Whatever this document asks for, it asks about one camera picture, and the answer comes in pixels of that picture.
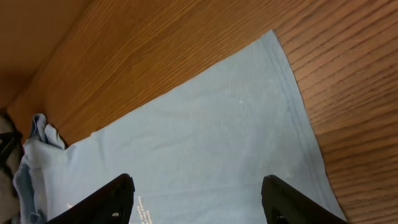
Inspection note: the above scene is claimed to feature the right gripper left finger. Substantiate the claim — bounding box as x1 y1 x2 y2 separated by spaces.
47 174 135 224

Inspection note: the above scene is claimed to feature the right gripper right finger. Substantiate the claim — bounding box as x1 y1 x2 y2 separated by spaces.
261 175 347 224

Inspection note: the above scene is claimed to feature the folded grey garment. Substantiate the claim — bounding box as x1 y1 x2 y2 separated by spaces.
1 110 22 223

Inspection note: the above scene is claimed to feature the light blue printed t-shirt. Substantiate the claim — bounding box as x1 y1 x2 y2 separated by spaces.
13 31 344 223

